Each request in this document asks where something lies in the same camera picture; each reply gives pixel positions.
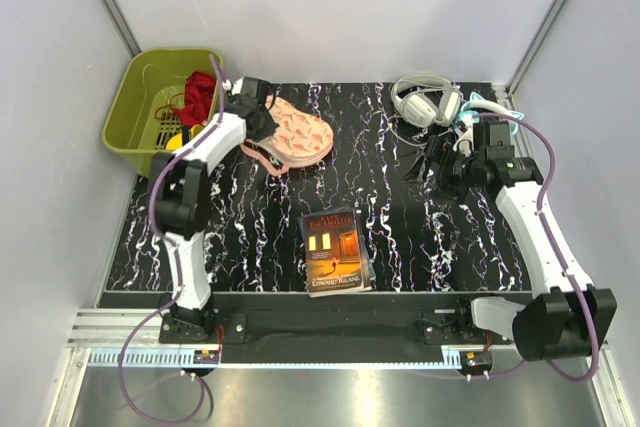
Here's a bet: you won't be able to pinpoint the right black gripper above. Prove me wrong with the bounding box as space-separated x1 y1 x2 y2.
399 135 484 206

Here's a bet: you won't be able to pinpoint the pink patterned mesh laundry bag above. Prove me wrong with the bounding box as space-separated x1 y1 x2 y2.
240 97 334 176

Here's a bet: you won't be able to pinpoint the yellow bra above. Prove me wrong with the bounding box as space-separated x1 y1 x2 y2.
165 124 204 151

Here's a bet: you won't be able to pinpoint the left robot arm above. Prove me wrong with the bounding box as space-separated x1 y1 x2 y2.
148 77 277 343

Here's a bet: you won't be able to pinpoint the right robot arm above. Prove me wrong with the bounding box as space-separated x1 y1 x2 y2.
419 113 617 362

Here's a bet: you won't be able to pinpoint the red bra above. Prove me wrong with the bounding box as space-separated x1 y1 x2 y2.
154 71 217 128

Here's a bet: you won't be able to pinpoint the white grey headphones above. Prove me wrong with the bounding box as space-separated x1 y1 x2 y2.
390 72 463 129

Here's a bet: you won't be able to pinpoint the teal cat-ear headphones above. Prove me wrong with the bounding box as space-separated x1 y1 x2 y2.
453 92 524 137

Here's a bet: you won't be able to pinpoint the olive green plastic basket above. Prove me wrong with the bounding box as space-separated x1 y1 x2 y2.
102 48 216 177

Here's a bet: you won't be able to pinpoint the orange paperback book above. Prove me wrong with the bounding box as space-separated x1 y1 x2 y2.
299 207 375 297

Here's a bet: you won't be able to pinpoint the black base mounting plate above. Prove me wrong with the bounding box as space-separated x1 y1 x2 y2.
159 292 504 368

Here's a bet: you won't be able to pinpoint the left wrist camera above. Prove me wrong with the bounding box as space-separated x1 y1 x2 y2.
223 76 272 106

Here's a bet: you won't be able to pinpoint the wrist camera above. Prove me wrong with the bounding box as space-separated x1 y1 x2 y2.
455 120 515 161
223 76 272 106

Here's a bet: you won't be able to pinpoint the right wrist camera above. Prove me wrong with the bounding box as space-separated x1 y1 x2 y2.
455 120 515 161

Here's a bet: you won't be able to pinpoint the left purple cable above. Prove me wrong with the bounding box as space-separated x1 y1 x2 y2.
117 52 224 423

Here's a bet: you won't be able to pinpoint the aluminium frame rail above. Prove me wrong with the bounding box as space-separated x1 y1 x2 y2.
60 296 634 426

